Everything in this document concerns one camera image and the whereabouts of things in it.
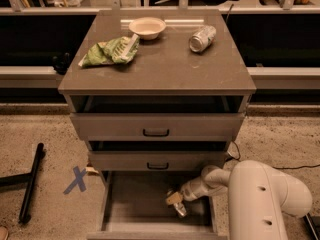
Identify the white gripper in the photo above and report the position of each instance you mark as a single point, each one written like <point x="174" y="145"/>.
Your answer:
<point x="190" y="191"/>

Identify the silver green soda can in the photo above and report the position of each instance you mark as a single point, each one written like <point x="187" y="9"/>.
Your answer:
<point x="202" y="39"/>

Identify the white paper bowl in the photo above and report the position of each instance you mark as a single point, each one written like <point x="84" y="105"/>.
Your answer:
<point x="147" y="28"/>

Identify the green chip bag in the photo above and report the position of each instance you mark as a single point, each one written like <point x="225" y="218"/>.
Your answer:
<point x="116" y="51"/>

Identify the middle grey drawer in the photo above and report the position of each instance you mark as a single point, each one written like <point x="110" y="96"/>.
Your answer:
<point x="156" y="155"/>

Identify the top grey drawer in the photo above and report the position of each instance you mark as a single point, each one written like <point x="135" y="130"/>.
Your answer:
<point x="157" y="126"/>

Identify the black stand leg right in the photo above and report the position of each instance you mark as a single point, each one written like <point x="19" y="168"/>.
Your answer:
<point x="313" y="224"/>

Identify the grey drawer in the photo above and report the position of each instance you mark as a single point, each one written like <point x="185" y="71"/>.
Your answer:
<point x="134" y="208"/>
<point x="156" y="155"/>
<point x="157" y="126"/>

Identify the grey drawer cabinet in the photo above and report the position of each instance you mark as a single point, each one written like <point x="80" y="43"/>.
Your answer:
<point x="165" y="76"/>

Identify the silver blue redbull can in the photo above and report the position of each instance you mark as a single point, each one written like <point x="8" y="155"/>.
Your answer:
<point x="179" y="207"/>

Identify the black stand leg left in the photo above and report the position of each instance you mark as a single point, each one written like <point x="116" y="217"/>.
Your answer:
<point x="29" y="179"/>

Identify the black clamp object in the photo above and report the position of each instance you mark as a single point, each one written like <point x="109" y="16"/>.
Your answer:
<point x="61" y="64"/>

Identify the blue tape cross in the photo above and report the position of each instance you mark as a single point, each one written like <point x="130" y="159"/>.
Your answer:
<point x="78" y="181"/>

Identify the black stand leg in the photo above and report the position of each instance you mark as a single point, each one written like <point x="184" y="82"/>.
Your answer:
<point x="29" y="179"/>
<point x="313" y="224"/>

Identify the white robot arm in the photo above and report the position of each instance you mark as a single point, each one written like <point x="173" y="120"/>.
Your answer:
<point x="258" y="198"/>

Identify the bottom grey drawer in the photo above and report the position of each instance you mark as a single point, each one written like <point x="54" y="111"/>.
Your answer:
<point x="134" y="208"/>

